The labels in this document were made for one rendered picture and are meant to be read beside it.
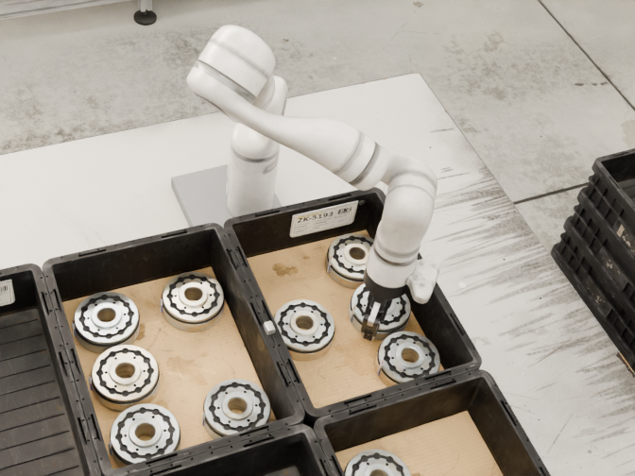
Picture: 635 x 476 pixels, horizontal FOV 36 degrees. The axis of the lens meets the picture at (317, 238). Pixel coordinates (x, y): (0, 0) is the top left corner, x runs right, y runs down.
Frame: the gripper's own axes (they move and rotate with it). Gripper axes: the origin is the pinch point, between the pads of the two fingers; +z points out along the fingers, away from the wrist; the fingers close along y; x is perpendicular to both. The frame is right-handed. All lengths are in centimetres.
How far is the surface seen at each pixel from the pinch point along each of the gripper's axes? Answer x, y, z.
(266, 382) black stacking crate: -12.2, 18.6, 0.0
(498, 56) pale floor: 0, -196, 85
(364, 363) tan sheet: 0.9, 7.1, 2.4
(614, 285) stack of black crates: 48, -72, 48
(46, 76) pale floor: -133, -111, 85
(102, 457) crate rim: -27, 44, -8
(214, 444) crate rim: -13.9, 35.7, -7.6
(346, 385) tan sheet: -0.4, 12.4, 2.4
